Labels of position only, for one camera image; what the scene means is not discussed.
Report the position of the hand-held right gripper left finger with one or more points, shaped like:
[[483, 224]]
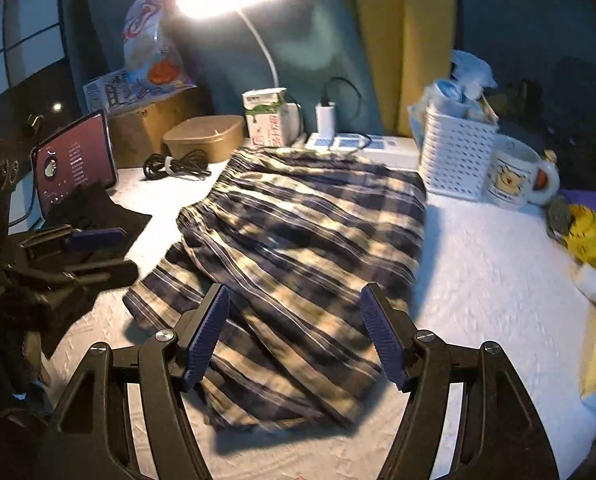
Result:
[[205, 335]]

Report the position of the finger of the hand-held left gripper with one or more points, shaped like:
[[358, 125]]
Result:
[[108, 272], [98, 237]]

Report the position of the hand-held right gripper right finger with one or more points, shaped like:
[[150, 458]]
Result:
[[385, 340]]

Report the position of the plaid pants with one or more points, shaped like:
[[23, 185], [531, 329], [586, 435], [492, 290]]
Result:
[[303, 240]]

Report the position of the black tablet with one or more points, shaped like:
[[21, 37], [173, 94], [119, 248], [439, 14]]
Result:
[[73, 160]]

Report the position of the cardboard box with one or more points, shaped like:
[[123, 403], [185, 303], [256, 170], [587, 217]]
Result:
[[138, 130]]

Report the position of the white textured table cover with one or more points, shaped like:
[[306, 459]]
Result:
[[493, 285]]

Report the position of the brown lidded container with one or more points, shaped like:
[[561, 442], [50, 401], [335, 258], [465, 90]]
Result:
[[203, 137]]

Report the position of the blue printed flat pack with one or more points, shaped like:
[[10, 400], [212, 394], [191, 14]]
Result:
[[113, 90]]

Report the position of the white power strip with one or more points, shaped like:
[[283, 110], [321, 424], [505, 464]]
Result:
[[378, 147]]

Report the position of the white plastic basket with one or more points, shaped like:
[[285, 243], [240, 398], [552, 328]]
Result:
[[458, 155]]

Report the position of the printed snack bag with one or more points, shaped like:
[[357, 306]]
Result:
[[153, 45]]

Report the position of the white green milk carton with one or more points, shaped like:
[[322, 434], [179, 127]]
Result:
[[265, 120]]

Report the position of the white cartoon mug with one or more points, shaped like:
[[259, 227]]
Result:
[[513, 175]]

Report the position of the white charger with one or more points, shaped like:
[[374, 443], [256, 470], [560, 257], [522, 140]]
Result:
[[326, 120]]

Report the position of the yellow plush toy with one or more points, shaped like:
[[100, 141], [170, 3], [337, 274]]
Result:
[[593, 235]]

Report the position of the purple cloth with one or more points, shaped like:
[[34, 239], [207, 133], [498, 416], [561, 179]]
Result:
[[595, 199]]

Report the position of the blue white roll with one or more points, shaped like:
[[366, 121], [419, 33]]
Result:
[[450, 95]]

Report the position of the white plastic bag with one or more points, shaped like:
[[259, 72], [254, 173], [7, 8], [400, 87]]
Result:
[[473, 67]]

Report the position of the yellow curtain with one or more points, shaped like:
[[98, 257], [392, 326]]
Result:
[[403, 35]]

